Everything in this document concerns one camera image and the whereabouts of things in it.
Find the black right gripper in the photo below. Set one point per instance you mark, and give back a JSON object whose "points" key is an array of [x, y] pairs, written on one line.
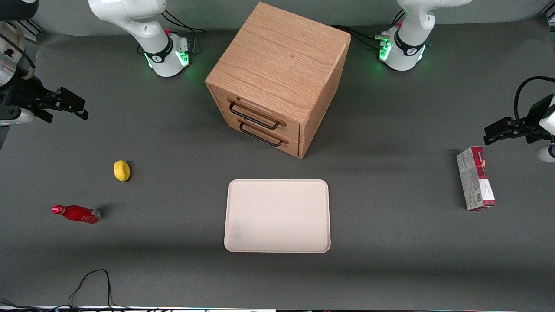
{"points": [[22, 93]]}

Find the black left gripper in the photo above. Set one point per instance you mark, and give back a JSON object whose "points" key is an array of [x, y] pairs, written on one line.
{"points": [[534, 122]]}

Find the red coke bottle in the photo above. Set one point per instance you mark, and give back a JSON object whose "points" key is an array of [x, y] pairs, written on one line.
{"points": [[78, 214]]}

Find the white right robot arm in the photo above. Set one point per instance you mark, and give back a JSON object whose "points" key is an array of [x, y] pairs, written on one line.
{"points": [[143, 26]]}

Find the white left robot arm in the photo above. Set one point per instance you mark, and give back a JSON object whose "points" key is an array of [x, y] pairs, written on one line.
{"points": [[407, 39]]}

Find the beige plastic tray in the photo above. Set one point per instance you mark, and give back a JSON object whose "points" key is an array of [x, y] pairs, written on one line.
{"points": [[277, 216]]}

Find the grey and red carton box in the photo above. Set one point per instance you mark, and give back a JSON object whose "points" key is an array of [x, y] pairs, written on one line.
{"points": [[475, 180]]}

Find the yellow lemon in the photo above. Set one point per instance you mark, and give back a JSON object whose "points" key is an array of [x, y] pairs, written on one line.
{"points": [[122, 170]]}

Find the wooden drawer front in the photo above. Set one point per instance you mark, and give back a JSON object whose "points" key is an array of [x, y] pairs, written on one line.
{"points": [[290, 145], [260, 108]]}

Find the wooden drawer cabinet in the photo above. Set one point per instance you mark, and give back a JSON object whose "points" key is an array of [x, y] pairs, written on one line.
{"points": [[282, 56]]}

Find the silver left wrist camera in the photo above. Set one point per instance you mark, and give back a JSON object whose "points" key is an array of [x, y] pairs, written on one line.
{"points": [[547, 153]]}

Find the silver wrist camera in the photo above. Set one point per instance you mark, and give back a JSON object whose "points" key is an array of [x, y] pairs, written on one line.
{"points": [[547, 153], [17, 116]]}

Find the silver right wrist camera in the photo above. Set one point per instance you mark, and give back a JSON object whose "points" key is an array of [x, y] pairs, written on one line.
{"points": [[17, 116]]}

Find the aluminium frame rail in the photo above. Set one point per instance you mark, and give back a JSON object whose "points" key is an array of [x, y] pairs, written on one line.
{"points": [[32, 27], [547, 16]]}

